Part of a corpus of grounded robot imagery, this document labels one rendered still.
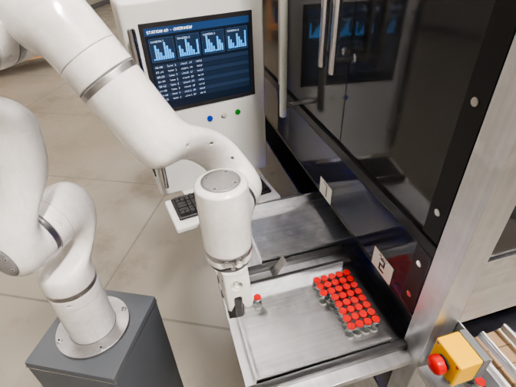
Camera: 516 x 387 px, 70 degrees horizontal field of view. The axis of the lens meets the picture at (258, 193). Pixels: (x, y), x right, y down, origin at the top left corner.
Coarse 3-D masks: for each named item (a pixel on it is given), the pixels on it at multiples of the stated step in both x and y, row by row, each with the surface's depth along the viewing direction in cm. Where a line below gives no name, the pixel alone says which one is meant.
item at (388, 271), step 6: (378, 252) 94; (372, 258) 97; (378, 258) 94; (384, 258) 91; (378, 264) 95; (378, 270) 95; (384, 270) 92; (390, 270) 89; (384, 276) 93; (390, 276) 90
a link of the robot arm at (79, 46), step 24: (0, 0) 45; (24, 0) 43; (48, 0) 43; (72, 0) 45; (24, 24) 44; (48, 24) 44; (72, 24) 45; (96, 24) 47; (24, 48) 57; (48, 48) 45; (72, 48) 45; (96, 48) 46; (120, 48) 48; (72, 72) 46; (96, 72) 46
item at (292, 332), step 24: (336, 264) 108; (264, 288) 105; (288, 288) 105; (312, 288) 105; (264, 312) 99; (288, 312) 99; (312, 312) 99; (264, 336) 93; (288, 336) 93; (312, 336) 93; (336, 336) 93; (264, 360) 88; (288, 360) 88; (312, 360) 85
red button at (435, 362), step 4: (428, 356) 75; (432, 356) 74; (436, 356) 74; (440, 356) 74; (428, 360) 75; (432, 360) 74; (436, 360) 73; (440, 360) 73; (428, 364) 75; (432, 364) 74; (436, 364) 73; (440, 364) 73; (444, 364) 73; (432, 368) 74; (436, 368) 73; (440, 368) 73; (444, 368) 73; (432, 372) 75; (436, 372) 73; (440, 372) 73; (444, 372) 73
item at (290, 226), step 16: (256, 208) 132; (272, 208) 134; (288, 208) 134; (304, 208) 134; (320, 208) 134; (256, 224) 128; (272, 224) 128; (288, 224) 127; (304, 224) 127; (320, 224) 127; (336, 224) 126; (256, 240) 121; (272, 240) 121; (288, 240) 121; (304, 240) 121; (320, 240) 120; (336, 240) 116; (352, 240) 118; (272, 256) 111; (288, 256) 113
